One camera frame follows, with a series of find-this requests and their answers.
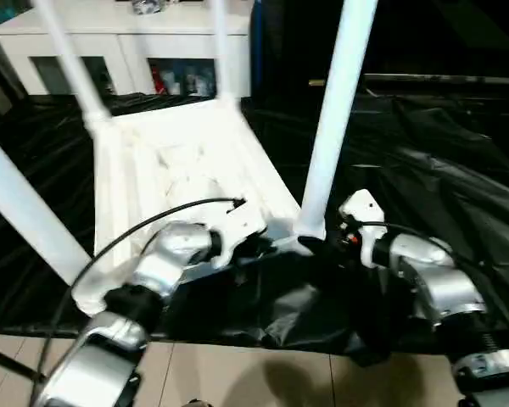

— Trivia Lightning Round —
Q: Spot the white plastic table leg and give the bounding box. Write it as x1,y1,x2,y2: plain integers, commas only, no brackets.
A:
31,0,112,129
0,125,95,286
209,0,242,112
298,0,382,239

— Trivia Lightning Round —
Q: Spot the white plastic table top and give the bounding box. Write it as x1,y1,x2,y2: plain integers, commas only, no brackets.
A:
70,94,320,318

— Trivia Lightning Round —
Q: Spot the black mat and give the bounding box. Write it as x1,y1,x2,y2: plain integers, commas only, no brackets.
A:
0,86,509,369

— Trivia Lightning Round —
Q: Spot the dark long bar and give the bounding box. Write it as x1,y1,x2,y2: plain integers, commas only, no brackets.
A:
361,71,509,89

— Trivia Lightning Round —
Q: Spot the black box with gold label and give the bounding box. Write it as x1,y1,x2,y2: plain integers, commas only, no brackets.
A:
254,0,366,108

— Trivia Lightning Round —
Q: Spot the white cabinet with glass doors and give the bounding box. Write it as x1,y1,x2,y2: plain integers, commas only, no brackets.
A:
0,0,255,99

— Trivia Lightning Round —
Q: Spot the dark crumpled bundle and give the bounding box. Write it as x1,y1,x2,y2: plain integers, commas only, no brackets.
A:
130,0,170,14

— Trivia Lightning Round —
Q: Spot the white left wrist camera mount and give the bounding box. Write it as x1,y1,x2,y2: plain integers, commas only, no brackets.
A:
210,198,269,271

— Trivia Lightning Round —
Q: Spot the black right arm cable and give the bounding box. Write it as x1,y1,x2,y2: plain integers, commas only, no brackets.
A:
350,219,494,273

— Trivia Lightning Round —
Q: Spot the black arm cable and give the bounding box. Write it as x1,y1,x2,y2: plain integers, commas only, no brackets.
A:
350,219,494,273
28,196,248,407

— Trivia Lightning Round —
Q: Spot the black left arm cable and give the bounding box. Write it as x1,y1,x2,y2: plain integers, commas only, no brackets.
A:
28,196,248,407

